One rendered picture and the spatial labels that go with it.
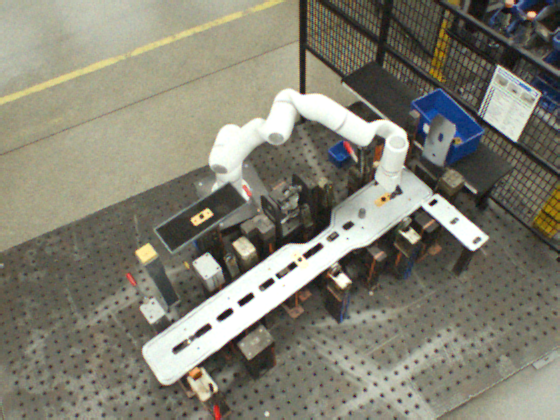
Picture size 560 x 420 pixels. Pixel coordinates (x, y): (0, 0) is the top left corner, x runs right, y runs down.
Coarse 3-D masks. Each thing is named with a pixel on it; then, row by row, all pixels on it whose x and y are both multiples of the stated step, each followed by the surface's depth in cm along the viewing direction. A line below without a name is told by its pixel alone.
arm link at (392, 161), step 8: (392, 136) 198; (400, 136) 198; (392, 144) 196; (400, 144) 196; (408, 144) 196; (384, 152) 200; (392, 152) 196; (400, 152) 195; (384, 160) 203; (392, 160) 199; (400, 160) 199; (384, 168) 206; (392, 168) 203; (400, 168) 205
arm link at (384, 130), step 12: (348, 120) 190; (360, 120) 193; (384, 120) 200; (336, 132) 194; (348, 132) 192; (360, 132) 192; (372, 132) 194; (384, 132) 204; (396, 132) 203; (360, 144) 196
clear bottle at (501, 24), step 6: (510, 0) 199; (504, 6) 201; (510, 6) 199; (504, 12) 201; (510, 12) 201; (498, 18) 204; (504, 18) 202; (510, 18) 203; (492, 24) 209; (498, 24) 205; (504, 24) 204; (498, 30) 207; (504, 30) 207; (504, 36) 210; (492, 42) 212
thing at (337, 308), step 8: (328, 280) 211; (336, 280) 205; (344, 280) 205; (328, 288) 216; (336, 288) 209; (344, 288) 204; (328, 296) 224; (336, 296) 214; (344, 296) 210; (328, 304) 229; (336, 304) 221; (344, 304) 224; (328, 312) 234; (336, 312) 226; (344, 312) 231; (336, 320) 232
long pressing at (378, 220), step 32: (384, 192) 231; (416, 192) 230; (384, 224) 223; (288, 256) 217; (320, 256) 216; (224, 288) 211; (256, 288) 210; (288, 288) 210; (192, 320) 205; (224, 320) 204; (256, 320) 204; (160, 352) 199; (192, 352) 198
